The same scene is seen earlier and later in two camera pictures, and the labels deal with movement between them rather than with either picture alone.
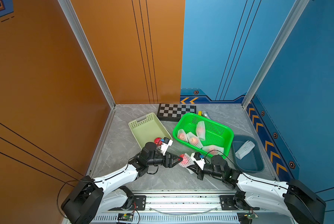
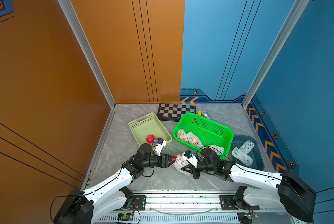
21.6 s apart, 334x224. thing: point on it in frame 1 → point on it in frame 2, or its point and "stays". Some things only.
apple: (200, 130) → (179, 163)
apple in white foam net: (193, 140) stays
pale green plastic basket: (146, 129) stays
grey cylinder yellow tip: (204, 114) stays
